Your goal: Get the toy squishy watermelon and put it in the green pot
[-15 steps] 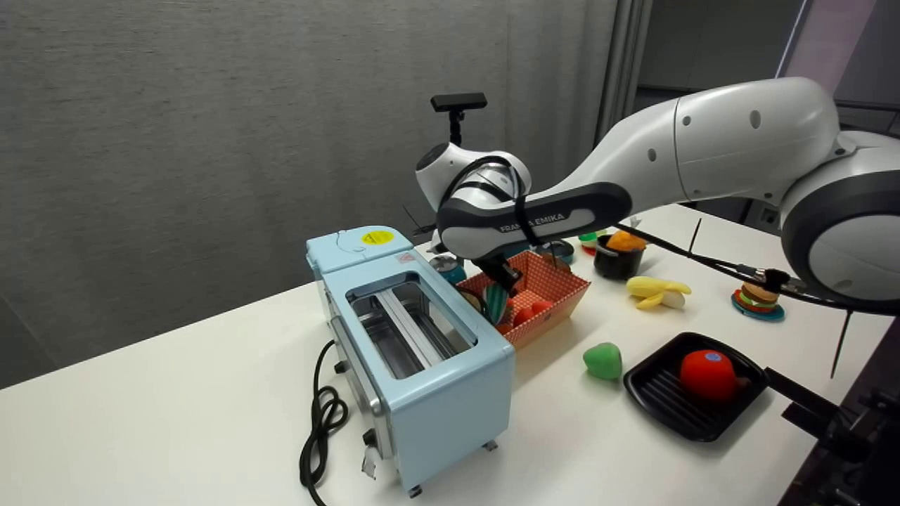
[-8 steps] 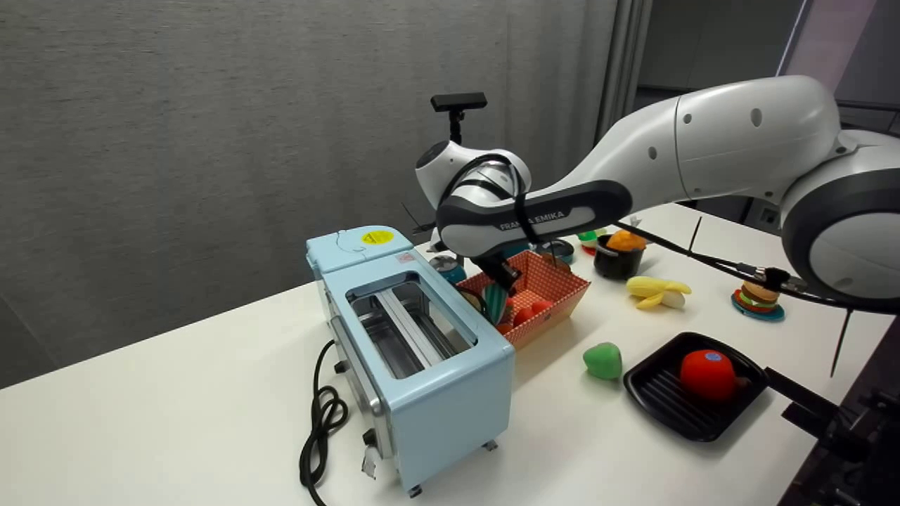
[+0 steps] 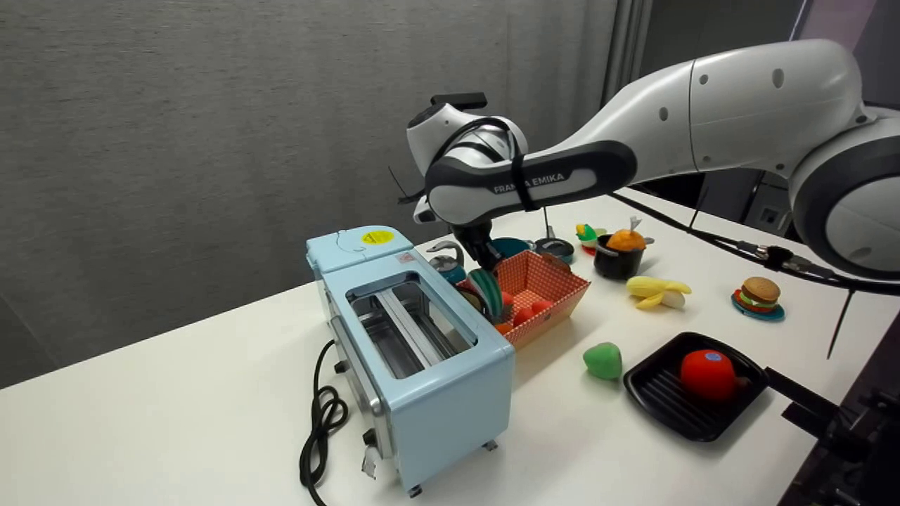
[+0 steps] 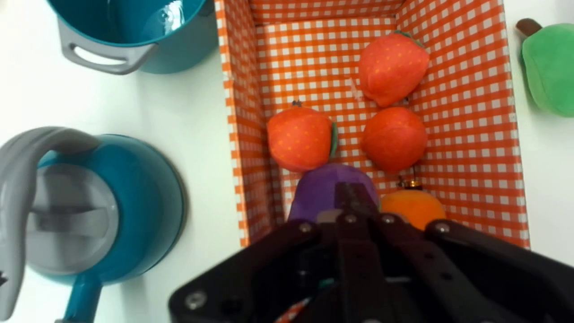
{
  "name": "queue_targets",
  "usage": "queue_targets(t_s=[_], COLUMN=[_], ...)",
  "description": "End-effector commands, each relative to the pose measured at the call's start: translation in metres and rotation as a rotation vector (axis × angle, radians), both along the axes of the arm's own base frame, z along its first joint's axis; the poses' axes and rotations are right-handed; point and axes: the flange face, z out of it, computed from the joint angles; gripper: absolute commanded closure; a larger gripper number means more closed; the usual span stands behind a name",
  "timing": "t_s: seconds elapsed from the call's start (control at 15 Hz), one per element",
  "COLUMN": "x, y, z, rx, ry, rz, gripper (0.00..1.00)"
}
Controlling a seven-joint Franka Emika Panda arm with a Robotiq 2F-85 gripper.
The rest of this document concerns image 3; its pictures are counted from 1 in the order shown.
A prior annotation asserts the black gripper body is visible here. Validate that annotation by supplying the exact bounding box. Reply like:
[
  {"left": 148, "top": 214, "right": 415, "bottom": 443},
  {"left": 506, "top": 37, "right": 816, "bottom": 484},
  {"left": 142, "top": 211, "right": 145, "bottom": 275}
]
[{"left": 452, "top": 220, "right": 499, "bottom": 258}]

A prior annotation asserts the teal toy pan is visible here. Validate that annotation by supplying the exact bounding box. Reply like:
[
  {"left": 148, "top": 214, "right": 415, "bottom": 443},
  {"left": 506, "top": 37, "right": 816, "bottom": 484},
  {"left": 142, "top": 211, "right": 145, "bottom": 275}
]
[{"left": 460, "top": 266, "right": 506, "bottom": 324}]

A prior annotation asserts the open teal toy pot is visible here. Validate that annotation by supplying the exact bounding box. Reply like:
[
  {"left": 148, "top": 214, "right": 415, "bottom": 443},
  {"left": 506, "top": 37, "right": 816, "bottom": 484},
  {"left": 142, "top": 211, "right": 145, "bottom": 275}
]
[{"left": 491, "top": 235, "right": 533, "bottom": 263}]

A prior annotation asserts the teal pot with glass lid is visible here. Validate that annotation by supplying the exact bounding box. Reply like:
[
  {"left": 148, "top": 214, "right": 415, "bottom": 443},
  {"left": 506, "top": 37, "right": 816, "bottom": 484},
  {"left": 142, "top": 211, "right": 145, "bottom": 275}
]
[{"left": 422, "top": 238, "right": 468, "bottom": 286}]

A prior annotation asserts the small dark toy pan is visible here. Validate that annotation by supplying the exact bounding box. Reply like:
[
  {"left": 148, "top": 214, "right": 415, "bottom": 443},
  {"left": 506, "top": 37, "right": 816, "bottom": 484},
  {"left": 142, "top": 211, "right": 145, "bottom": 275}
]
[{"left": 530, "top": 207, "right": 578, "bottom": 269}]

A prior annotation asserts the green red toy vegetable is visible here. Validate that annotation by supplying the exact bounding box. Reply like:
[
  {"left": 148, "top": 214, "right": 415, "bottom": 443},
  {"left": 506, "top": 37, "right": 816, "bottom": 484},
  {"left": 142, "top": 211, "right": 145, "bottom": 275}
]
[{"left": 573, "top": 223, "right": 605, "bottom": 254}]

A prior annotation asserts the black toy pot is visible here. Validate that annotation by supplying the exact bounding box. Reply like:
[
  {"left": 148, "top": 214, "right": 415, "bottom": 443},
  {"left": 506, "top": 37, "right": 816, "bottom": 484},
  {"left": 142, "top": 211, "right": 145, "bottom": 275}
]
[{"left": 591, "top": 233, "right": 648, "bottom": 283}]

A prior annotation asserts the orange toy food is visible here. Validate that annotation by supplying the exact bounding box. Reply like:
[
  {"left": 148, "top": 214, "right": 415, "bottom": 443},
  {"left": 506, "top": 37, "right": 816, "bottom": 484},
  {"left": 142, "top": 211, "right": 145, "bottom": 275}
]
[{"left": 605, "top": 217, "right": 658, "bottom": 256}]

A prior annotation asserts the yellow toy banana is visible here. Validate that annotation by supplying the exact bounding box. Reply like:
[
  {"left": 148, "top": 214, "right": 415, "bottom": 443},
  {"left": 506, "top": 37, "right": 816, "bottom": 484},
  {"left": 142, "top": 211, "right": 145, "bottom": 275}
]
[{"left": 623, "top": 272, "right": 695, "bottom": 313}]

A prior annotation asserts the toy burger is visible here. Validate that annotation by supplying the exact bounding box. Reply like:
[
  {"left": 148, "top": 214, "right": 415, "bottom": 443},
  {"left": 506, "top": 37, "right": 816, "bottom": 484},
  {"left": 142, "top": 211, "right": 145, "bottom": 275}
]
[{"left": 734, "top": 275, "right": 783, "bottom": 315}]

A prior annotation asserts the orange gingham basket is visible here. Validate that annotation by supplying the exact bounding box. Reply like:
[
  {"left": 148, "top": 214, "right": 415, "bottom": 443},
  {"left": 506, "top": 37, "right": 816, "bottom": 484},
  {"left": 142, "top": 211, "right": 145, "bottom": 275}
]
[{"left": 488, "top": 248, "right": 594, "bottom": 348}]

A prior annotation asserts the light blue box yellow sticker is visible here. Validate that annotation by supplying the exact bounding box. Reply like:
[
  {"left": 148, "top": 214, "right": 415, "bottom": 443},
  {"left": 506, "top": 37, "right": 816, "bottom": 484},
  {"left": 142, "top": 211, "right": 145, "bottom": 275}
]
[{"left": 303, "top": 223, "right": 415, "bottom": 280}]

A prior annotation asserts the light blue toaster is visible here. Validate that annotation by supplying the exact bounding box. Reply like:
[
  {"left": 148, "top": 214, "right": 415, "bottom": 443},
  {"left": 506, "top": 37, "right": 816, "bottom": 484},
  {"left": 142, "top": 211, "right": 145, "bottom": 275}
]
[{"left": 321, "top": 251, "right": 518, "bottom": 497}]

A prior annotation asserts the green plush fruit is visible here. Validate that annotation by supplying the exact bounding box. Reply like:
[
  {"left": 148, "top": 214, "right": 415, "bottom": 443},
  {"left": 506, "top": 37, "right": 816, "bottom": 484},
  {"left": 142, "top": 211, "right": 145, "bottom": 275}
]
[{"left": 578, "top": 339, "right": 626, "bottom": 386}]

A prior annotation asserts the black grill pan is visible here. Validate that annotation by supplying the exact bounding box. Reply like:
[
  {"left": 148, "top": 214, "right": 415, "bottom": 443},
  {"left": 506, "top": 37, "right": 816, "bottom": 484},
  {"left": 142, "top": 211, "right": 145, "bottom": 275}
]
[{"left": 622, "top": 328, "right": 841, "bottom": 443}]

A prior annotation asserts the big red plush tomato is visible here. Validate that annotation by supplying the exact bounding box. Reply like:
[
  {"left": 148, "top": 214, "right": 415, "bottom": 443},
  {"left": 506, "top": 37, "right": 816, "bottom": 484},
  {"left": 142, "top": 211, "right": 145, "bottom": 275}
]
[{"left": 675, "top": 345, "right": 748, "bottom": 405}]

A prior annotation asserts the black power cord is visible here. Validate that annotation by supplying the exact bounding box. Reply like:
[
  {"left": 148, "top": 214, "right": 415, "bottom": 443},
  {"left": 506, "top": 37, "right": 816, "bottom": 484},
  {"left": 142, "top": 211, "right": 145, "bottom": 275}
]
[{"left": 297, "top": 338, "right": 352, "bottom": 506}]

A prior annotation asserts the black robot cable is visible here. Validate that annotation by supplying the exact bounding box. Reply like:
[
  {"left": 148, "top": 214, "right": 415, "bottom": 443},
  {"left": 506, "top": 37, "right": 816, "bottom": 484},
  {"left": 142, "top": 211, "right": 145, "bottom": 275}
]
[{"left": 613, "top": 192, "right": 900, "bottom": 359}]

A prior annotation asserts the black metal frame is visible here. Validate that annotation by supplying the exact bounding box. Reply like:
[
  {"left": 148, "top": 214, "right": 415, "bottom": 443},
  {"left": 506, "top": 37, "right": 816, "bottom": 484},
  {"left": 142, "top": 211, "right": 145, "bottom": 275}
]
[{"left": 776, "top": 313, "right": 900, "bottom": 506}]

